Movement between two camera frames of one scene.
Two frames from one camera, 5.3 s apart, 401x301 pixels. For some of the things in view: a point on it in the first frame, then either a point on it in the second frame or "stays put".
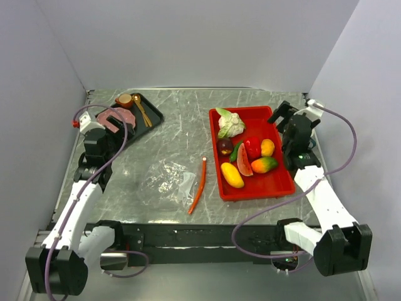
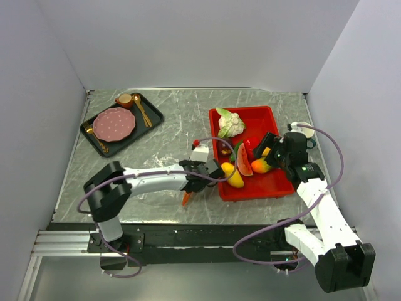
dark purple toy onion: [225, 147] stays put
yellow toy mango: [232, 175] stays put
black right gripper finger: [276, 114] -> [265, 145]
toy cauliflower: [230, 124] stays put
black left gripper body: [115, 142] -> [202, 188]
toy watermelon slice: [243, 164] stays put
